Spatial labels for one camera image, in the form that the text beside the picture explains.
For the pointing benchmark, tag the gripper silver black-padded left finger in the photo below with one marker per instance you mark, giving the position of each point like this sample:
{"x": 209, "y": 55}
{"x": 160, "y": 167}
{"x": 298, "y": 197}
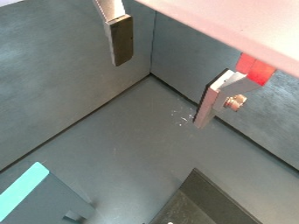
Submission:
{"x": 120, "y": 29}

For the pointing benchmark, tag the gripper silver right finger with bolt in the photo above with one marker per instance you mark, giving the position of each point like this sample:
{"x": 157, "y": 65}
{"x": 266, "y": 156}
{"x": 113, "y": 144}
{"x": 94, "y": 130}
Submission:
{"x": 224, "y": 93}

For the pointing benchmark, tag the black curved stand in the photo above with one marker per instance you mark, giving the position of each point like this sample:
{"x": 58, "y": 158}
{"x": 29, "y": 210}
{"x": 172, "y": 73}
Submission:
{"x": 202, "y": 203}

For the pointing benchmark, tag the teal-edged grey block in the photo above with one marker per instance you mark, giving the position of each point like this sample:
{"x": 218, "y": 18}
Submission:
{"x": 39, "y": 199}

